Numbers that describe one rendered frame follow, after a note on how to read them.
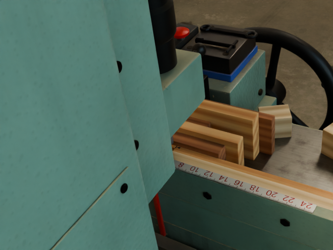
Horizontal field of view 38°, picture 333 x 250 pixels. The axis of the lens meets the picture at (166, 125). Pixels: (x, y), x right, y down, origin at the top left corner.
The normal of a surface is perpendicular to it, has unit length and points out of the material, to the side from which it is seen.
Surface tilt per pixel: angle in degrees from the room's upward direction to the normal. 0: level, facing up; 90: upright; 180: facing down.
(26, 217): 90
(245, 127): 90
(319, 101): 0
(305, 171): 0
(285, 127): 90
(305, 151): 0
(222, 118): 90
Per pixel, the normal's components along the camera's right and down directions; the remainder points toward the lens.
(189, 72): 0.84, 0.23
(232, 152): -0.52, 0.57
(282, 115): -0.13, -0.79
